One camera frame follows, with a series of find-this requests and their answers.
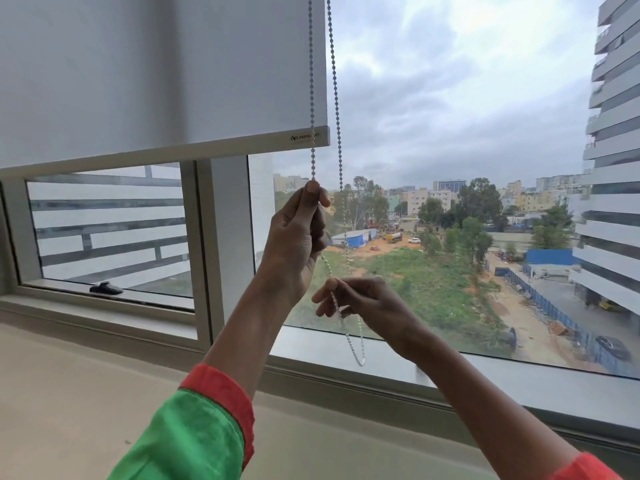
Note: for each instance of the tall white balconied building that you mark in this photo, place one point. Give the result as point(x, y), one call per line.
point(610, 234)

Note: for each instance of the person's right green sleeve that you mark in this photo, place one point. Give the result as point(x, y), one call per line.
point(585, 469)

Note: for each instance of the white roller blind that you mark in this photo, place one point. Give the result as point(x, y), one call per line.
point(150, 69)

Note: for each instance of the person's left hand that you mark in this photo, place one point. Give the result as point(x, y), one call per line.
point(292, 244)

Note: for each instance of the person's left forearm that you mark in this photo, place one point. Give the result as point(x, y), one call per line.
point(250, 339)

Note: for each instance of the person's right forearm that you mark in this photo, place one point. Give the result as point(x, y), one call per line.
point(490, 404)

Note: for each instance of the person's left green sleeve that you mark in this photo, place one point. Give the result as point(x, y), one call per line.
point(195, 434)

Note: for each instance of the person's green sleeve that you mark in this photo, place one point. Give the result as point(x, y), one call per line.
point(195, 434)
point(585, 469)

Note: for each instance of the person's right hand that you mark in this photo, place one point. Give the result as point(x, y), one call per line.
point(380, 309)

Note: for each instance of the grey aluminium window frame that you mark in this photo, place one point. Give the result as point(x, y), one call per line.
point(225, 244)

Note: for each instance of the white grey-striped building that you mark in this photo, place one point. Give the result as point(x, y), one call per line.
point(110, 214)

